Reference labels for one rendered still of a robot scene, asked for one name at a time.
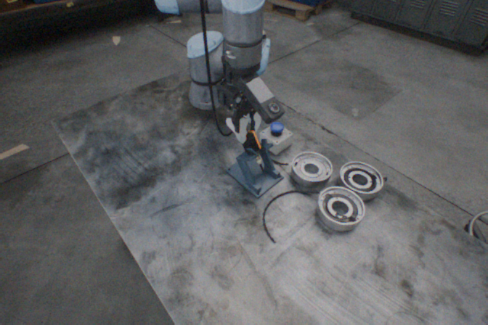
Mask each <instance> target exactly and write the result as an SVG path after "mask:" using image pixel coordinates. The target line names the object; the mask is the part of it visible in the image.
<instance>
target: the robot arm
mask: <svg viewBox="0 0 488 325"><path fill-rule="evenodd" d="M264 2H265V0H204V8H205V14H223V24H224V38H223V35H222V34H221V33H220V32H216V31H206V33H207V41H208V56H209V64H210V71H211V83H212V89H213V100H214V104H215V109H218V108H220V107H225V108H226V109H228V110H233V112H232V114H231V118H227V120H226V122H227V125H228V126H229V127H230V128H231V129H232V131H233V132H234V133H235V135H236V137H237V139H238V141H239V142H241V143H242V144H243V143H244V142H245V141H246V134H247V131H246V126H247V124H248V122H249V123H250V125H251V131H255V132H257V130H258V128H259V126H260V123H261V120H263V121H264V122H265V123H266V124H270V123H273V122H275V121H276V120H278V119H280V118H281V117H282V116H283V115H284V113H285V109H284V108H283V107H282V105H281V104H280V103H279V102H278V100H277V99H276V97H275V96H274V95H273V93H272V92H271V91H270V90H269V88H268V87H267V85H266V84H265V83H264V82H263V80H262V79H261V78H260V77H259V75H262V74H264V72H265V70H266V68H267V62H268V58H269V48H270V40H269V39H268V38H266V32H265V31H264V30H263V25H264ZM155 3H156V5H157V7H158V8H159V10H160V11H161V12H164V13H172V14H178V15H179V14H200V0H155ZM187 56H188V58H189V64H190V73H191V79H192V83H191V87H190V92H189V98H190V103H191V104H192V105H193V106H194V107H197V108H199V109H202V110H212V105H211V97H210V91H209V86H208V76H207V69H206V57H205V49H204V43H203V33H199V34H197V35H195V36H193V37H192V38H191V39H190V40H189V41H188V42H187ZM224 75H226V78H224Z"/></svg>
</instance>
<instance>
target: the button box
mask: <svg viewBox="0 0 488 325"><path fill-rule="evenodd" d="M261 139H267V143H273V145H274V146H273V147H271V148H270V149H268V150H269V151H270V152H271V153H273V154H274V155H278V154H279V153H280V152H281V151H283V150H284V149H286V148H288V147H289V146H290V145H291V144H292V140H293V133H291V132H290V131H288V130H287V129H285V128H284V130H283V131H282V132H279V133H275V132H273V131H271V129H270V127H268V128H266V129H265V130H263V131H262V132H260V138H259V141H260V143H261Z"/></svg>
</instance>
